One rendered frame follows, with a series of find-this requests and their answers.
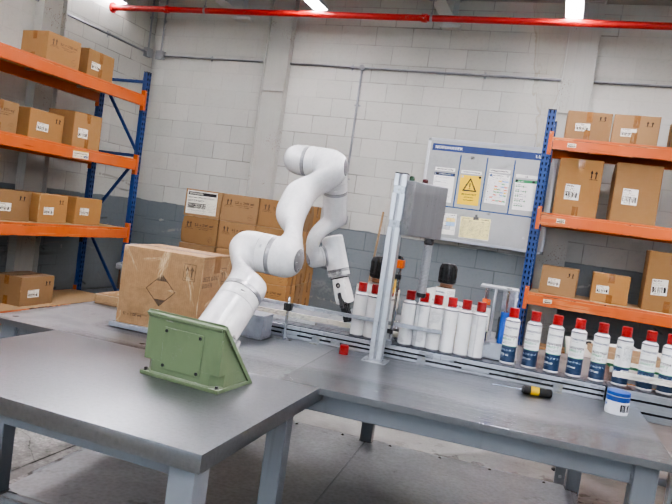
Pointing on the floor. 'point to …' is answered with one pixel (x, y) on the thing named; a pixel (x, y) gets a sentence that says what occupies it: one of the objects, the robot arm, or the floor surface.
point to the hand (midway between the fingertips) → (347, 316)
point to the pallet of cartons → (217, 237)
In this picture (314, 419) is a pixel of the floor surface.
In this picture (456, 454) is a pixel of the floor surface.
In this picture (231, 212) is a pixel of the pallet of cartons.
